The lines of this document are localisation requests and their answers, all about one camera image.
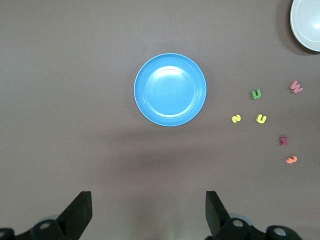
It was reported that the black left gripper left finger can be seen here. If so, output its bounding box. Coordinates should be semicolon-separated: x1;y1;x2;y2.
56;190;93;239

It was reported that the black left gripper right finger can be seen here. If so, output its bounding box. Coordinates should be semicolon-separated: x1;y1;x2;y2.
205;190;230;237

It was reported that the yellow foam letter u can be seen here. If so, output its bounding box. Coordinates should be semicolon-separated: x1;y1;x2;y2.
255;113;268;125

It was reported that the green foam letter u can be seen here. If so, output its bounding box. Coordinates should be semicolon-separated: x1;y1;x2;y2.
250;89;263;101

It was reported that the blue plate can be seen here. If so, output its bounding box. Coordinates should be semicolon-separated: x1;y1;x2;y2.
133;52;208;128

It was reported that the pink foam letter w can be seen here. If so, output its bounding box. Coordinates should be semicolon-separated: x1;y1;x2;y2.
289;79;304;94

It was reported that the beige plate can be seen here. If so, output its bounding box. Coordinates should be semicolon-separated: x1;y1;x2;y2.
289;0;320;53

